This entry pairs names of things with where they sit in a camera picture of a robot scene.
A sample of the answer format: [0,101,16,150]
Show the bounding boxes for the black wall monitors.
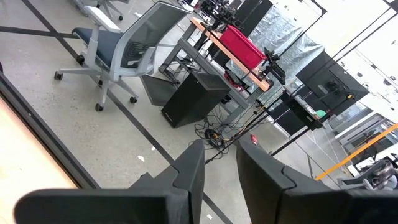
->
[295,51,371,118]

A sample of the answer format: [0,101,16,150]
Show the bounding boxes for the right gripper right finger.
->
[235,140,398,224]

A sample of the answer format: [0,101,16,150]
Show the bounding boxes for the black floor cable tangle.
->
[192,105,259,159]

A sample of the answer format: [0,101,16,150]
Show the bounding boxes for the grey desk wooden top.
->
[158,17,274,125]

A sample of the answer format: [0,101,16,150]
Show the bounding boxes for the black aluminium table frame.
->
[0,62,100,190]

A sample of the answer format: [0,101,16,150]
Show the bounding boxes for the red plastic bin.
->
[218,24,268,72]

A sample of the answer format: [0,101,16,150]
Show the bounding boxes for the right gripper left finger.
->
[14,139,206,224]

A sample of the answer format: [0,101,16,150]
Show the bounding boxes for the silver plastic sheet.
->
[226,6,326,103]

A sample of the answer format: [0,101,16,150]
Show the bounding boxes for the leaning black panel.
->
[139,73,178,107]

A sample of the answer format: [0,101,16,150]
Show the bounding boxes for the black computer tower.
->
[160,70,231,129]

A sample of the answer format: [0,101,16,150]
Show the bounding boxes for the blue seat grey office chair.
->
[53,1,192,112]

